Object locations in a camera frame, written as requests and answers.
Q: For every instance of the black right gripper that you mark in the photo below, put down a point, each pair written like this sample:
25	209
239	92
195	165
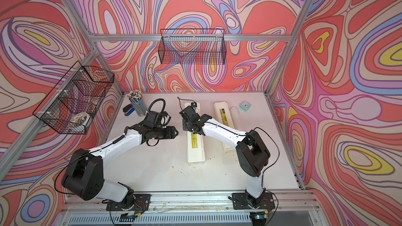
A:
186	125

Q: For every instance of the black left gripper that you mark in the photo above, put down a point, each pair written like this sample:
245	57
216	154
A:
170	133

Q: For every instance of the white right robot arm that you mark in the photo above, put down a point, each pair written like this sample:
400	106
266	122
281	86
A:
253	155

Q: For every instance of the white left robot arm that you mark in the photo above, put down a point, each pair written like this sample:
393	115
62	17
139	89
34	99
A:
84	174

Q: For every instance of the cup of pencils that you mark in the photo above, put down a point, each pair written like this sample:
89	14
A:
137	102

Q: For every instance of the tape roll in basket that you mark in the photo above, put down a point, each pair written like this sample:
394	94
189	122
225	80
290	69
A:
79	121

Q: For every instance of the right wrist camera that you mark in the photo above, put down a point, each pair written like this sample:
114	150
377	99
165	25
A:
189	114

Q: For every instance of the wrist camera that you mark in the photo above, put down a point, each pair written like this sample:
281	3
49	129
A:
153	119
189	114

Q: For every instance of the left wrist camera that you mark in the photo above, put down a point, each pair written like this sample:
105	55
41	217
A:
153	119

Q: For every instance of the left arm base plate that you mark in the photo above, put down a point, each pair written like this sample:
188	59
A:
133	202

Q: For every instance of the black wire basket back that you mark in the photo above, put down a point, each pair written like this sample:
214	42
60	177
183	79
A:
206	46

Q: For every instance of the black wire basket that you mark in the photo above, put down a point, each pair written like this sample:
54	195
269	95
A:
81	89
206	46

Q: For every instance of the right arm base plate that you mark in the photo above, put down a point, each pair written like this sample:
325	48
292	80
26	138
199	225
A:
243	201

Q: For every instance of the black wire basket left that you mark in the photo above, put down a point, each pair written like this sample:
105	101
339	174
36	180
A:
81	89

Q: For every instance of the aluminium front rail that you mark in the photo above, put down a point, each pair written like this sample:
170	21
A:
199	208

